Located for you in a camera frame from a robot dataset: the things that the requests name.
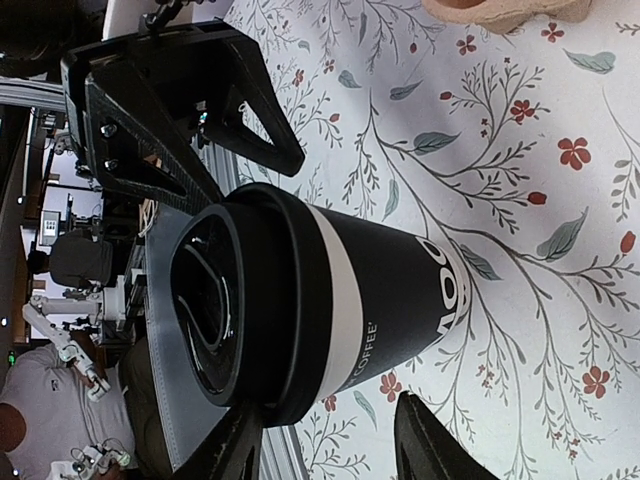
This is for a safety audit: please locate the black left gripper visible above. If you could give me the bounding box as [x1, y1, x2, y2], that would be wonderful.
[61, 19, 305, 215]

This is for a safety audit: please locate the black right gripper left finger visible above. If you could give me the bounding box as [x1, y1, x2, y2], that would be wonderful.
[174, 401, 264, 480]

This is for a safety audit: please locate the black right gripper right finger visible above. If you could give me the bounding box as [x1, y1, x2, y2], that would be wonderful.
[394, 392, 497, 480]

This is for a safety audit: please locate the black paper coffee cup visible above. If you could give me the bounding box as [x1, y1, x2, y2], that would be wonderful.
[310, 207, 470, 398]

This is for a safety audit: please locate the standing person dark shirt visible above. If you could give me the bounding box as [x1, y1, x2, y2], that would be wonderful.
[27, 230, 113, 289]

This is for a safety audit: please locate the seated person grey shirt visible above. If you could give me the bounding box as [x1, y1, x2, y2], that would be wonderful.
[1, 343, 137, 479]

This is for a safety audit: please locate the floral patterned table mat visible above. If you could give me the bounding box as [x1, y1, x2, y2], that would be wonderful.
[226, 1, 639, 479]

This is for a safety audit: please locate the brown pulp cup carrier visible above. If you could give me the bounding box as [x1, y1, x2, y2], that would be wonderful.
[422, 0, 592, 35]

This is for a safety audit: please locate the front aluminium rail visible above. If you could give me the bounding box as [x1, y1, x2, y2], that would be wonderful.
[139, 204, 311, 480]

